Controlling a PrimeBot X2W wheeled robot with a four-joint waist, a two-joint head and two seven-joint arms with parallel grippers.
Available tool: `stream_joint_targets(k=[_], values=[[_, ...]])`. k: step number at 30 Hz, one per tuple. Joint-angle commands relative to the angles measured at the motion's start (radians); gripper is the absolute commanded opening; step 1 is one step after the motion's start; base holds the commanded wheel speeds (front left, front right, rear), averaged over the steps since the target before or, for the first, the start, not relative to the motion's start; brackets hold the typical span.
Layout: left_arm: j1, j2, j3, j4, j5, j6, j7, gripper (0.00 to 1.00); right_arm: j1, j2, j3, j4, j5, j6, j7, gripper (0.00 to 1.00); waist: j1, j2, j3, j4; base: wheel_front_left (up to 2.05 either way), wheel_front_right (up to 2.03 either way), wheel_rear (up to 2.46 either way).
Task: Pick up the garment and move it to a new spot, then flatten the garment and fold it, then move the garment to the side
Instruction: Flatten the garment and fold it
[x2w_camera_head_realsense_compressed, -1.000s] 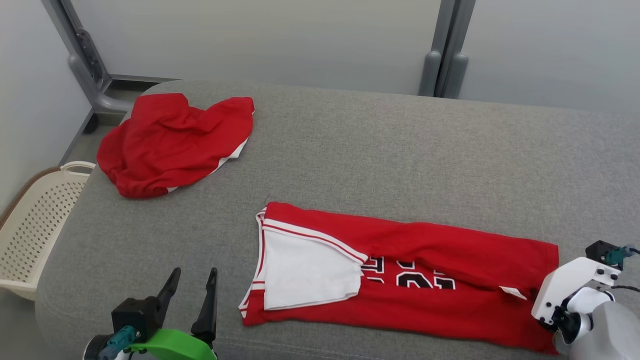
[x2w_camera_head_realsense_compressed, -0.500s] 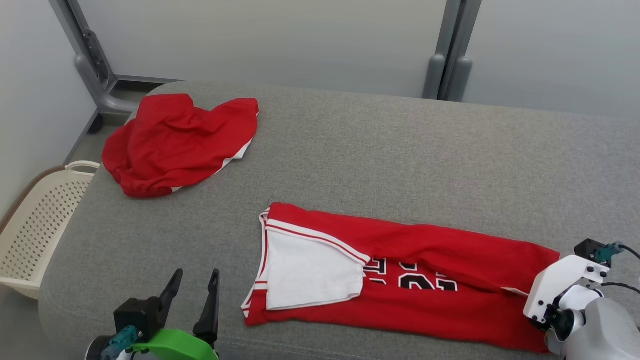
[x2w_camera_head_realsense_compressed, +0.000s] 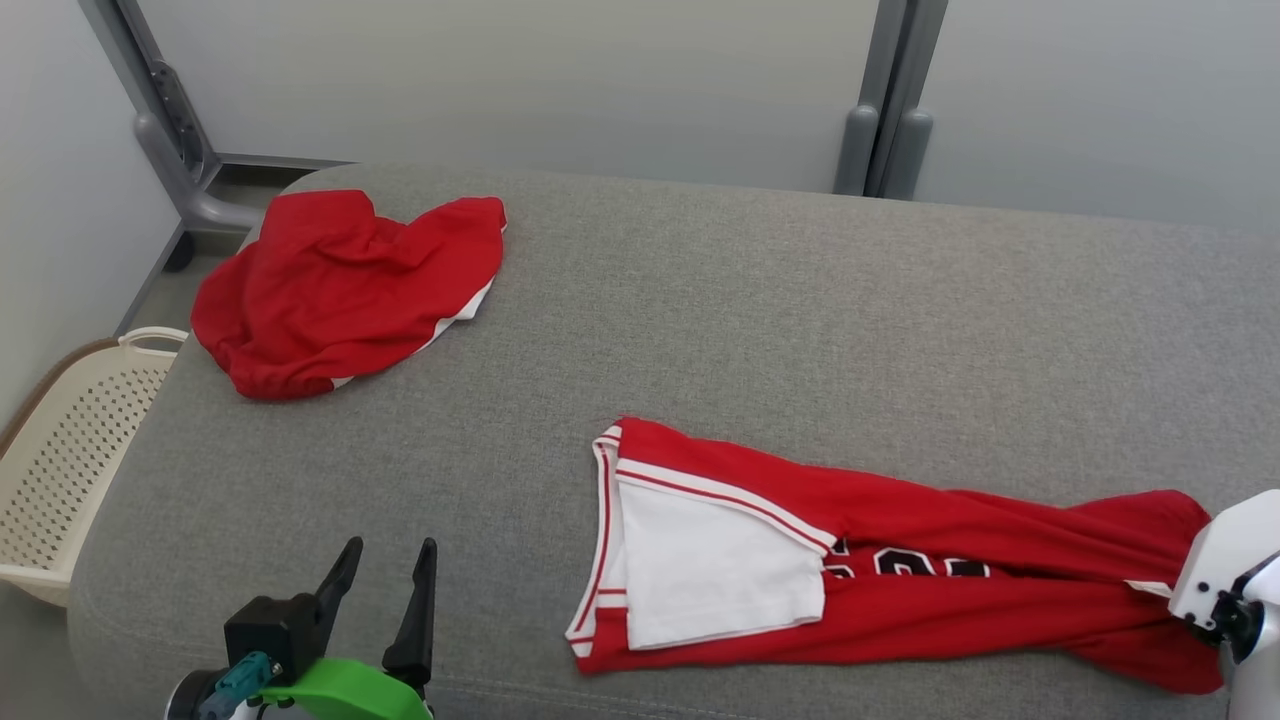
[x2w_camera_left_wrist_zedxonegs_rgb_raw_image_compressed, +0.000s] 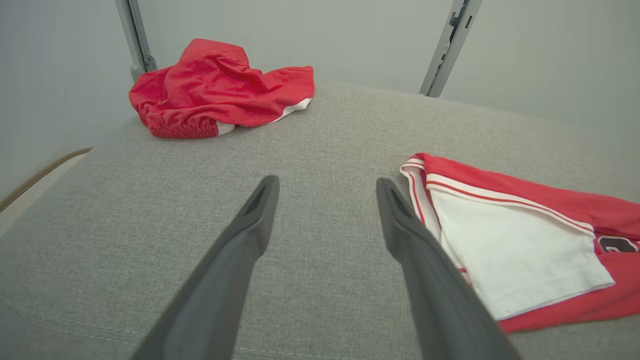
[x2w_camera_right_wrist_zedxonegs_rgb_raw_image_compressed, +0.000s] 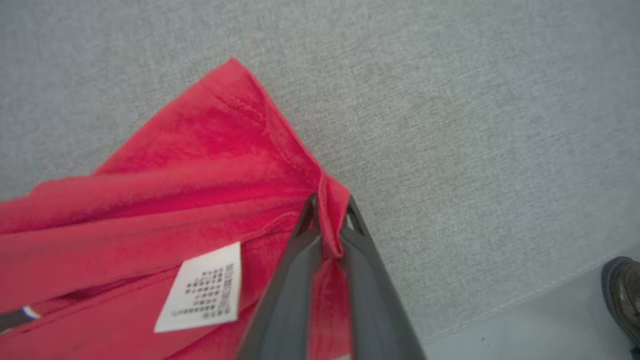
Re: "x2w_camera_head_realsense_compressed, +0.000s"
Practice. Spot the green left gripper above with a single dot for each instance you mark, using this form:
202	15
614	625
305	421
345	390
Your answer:
345	690

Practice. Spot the grey fabric sofa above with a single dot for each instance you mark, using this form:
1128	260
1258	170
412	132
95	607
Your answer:
750	330

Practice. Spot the grey double partition post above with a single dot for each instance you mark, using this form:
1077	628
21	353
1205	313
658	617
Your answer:
890	110

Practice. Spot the red shorts with white stripe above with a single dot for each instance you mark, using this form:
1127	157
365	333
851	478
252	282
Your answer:
330	290

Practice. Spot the cream perforated laundry basket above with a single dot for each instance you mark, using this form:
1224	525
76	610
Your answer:
60	470

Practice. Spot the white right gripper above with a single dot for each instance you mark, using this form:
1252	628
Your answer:
1225	555

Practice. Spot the grey partition post with caster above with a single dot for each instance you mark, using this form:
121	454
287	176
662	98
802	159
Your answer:
170	120

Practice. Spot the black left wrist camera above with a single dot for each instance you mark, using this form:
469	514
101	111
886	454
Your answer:
270	630

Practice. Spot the red jersey with white sleeves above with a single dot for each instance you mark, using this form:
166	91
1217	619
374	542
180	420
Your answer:
900	590

